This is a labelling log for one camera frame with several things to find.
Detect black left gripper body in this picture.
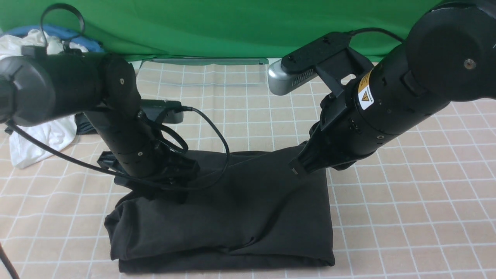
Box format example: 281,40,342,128
97,146,200,202

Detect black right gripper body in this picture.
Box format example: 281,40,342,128
290,93,377,176

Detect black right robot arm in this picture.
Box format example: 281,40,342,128
281,0,496,175

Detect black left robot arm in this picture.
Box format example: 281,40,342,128
1,53,200,195

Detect dark teal crumpled garment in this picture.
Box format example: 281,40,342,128
75,113,97,135

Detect beige checkered tablecloth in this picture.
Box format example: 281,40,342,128
0,62,496,279

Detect white crumpled shirt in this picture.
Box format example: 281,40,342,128
0,29,77,169

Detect green backdrop cloth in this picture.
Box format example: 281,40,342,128
0,0,446,62

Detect blue crumpled garment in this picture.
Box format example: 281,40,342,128
1,24,105,52

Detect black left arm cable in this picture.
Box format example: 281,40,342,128
0,3,230,279

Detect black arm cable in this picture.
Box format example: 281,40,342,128
0,3,230,279
347,27,405,43

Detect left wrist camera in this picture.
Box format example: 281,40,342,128
141,99,184,124

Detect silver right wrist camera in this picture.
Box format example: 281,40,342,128
267,32,373,96

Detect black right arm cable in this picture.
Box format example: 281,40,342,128
347,27,405,43

